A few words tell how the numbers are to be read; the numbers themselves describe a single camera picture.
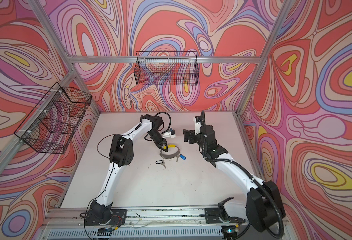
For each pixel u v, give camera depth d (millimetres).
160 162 930
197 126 713
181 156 955
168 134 908
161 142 872
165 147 928
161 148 901
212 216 722
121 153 647
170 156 936
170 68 962
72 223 721
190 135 719
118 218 721
